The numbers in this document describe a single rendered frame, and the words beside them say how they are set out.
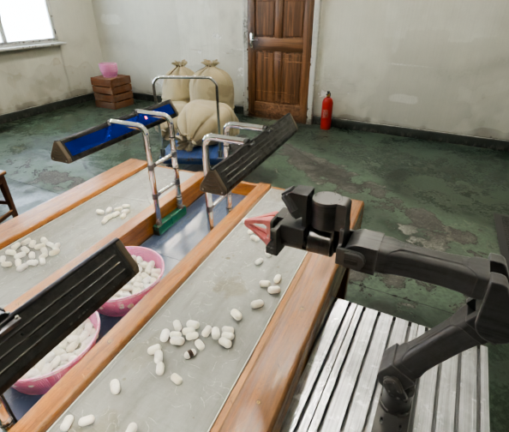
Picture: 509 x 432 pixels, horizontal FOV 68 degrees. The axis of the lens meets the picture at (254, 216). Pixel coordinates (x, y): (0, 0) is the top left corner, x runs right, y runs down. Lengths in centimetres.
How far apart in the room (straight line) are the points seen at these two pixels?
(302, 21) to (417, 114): 181
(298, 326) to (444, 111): 429
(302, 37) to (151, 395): 476
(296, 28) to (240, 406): 480
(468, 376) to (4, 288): 132
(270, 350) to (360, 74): 445
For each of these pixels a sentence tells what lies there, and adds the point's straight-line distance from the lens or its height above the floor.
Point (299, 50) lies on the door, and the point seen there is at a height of 93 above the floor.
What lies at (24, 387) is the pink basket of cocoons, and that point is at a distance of 108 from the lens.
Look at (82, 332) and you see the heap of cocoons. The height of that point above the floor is 74.
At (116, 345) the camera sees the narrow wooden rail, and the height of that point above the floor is 76.
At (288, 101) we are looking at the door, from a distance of 541.
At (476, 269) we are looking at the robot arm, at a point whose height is 111.
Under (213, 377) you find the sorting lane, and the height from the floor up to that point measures 74.
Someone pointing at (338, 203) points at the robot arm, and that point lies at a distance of 71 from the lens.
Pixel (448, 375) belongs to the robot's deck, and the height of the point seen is 67.
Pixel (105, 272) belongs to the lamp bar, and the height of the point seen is 108.
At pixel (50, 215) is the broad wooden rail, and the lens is 167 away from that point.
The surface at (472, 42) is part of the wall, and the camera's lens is 495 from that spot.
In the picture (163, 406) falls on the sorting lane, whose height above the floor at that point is 74.
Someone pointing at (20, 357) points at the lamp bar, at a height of 107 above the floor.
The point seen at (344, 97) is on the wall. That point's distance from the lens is 521.
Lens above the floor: 150
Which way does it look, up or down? 30 degrees down
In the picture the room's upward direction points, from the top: straight up
